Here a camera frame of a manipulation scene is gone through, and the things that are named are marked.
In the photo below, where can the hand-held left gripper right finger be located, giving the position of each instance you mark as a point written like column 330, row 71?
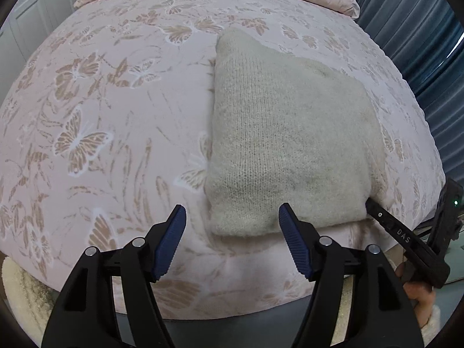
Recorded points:
column 295, row 243

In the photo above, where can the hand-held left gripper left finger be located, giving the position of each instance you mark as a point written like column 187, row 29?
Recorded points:
column 168, row 246

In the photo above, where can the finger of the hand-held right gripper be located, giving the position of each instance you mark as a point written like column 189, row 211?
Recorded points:
column 406, row 239

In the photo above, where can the beige knit sweater black hearts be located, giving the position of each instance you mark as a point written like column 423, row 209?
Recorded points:
column 282, row 134

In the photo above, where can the person's right forearm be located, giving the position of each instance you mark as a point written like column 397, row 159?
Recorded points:
column 429, row 321

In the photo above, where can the person's right hand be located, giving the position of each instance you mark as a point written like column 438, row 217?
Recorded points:
column 418, row 293

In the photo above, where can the bed with butterfly print sheet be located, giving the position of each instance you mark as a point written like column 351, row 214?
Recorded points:
column 108, row 116

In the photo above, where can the cream fluffy rug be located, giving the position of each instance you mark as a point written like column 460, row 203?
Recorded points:
column 21, row 297

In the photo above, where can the grey blue curtain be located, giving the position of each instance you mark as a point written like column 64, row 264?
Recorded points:
column 417, row 43

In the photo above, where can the white wardrobe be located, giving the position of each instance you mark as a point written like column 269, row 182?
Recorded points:
column 32, row 18

